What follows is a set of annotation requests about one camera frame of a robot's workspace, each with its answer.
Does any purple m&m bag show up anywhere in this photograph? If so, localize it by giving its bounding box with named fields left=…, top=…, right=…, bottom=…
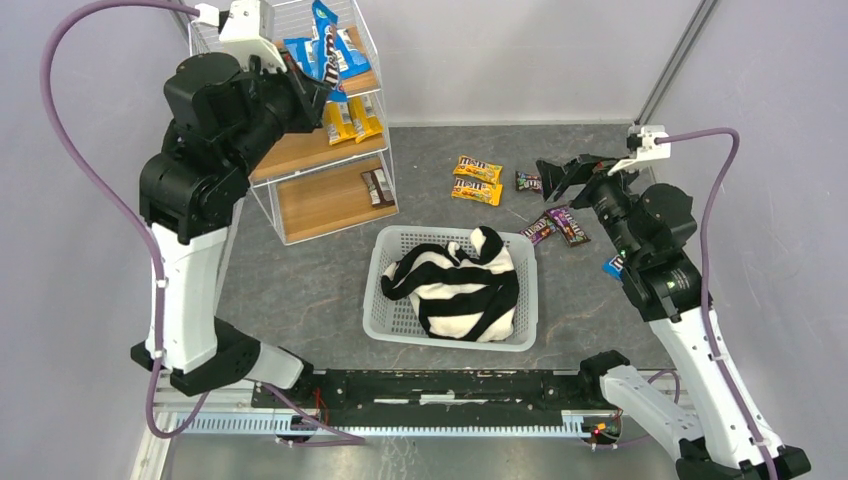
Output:
left=519, top=213, right=557, bottom=246
left=545, top=206, right=591, bottom=247
left=514, top=172, right=543, bottom=194

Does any blue candy bag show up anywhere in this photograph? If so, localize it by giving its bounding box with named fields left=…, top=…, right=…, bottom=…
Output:
left=283, top=37, right=317, bottom=79
left=336, top=29, right=371, bottom=80

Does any blue m&m bag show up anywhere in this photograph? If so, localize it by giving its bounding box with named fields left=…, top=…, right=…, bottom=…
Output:
left=312, top=0, right=348, bottom=103
left=602, top=255, right=624, bottom=281

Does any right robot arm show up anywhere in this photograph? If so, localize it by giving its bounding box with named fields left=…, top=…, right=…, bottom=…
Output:
left=536, top=155, right=812, bottom=479

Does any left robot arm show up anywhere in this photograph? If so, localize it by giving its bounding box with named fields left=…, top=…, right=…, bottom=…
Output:
left=130, top=52, right=331, bottom=396

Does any yellow candy bag on shelf left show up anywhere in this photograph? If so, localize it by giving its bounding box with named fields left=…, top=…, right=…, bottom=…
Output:
left=323, top=102, right=357, bottom=146

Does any yellow candy bag on shelf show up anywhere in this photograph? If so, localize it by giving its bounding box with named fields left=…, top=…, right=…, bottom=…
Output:
left=323, top=102, right=357, bottom=146
left=348, top=95, right=383, bottom=144

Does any yellow candy bag on shelf right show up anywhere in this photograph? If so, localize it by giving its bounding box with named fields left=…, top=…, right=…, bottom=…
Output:
left=348, top=95, right=383, bottom=144

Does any brown candy bag on shelf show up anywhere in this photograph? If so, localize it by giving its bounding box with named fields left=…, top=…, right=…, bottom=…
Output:
left=360, top=168, right=395, bottom=208

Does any purple m&m bag top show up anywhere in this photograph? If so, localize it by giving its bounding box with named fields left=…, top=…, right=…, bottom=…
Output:
left=514, top=172, right=543, bottom=194

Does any yellow m&m bag upper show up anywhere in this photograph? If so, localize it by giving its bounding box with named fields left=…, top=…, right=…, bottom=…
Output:
left=453, top=155, right=503, bottom=185

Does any yellow m&m bag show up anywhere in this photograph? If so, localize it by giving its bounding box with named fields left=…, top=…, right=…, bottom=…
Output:
left=453, top=155, right=503, bottom=185
left=451, top=178, right=503, bottom=207

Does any yellow m&m bag lower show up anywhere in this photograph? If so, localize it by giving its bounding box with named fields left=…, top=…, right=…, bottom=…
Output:
left=451, top=178, right=503, bottom=207

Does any black and white striped cloth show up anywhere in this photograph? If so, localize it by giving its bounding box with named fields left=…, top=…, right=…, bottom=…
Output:
left=380, top=226, right=520, bottom=343

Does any white plastic basket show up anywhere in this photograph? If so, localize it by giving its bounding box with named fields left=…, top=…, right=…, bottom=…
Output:
left=362, top=225, right=538, bottom=353

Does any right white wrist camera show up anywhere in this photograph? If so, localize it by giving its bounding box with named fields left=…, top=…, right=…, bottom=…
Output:
left=607, top=125, right=671, bottom=176

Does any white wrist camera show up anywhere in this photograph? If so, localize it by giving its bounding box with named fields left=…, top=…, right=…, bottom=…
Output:
left=607, top=125, right=671, bottom=176
left=194, top=0, right=288, bottom=73

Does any white wire wooden shelf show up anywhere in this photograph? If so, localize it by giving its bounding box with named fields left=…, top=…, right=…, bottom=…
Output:
left=186, top=1, right=399, bottom=245

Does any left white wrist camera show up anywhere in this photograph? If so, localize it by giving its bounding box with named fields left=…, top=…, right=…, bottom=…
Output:
left=194, top=0, right=288, bottom=73

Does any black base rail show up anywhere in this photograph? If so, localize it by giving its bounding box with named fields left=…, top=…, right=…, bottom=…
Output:
left=286, top=369, right=615, bottom=428

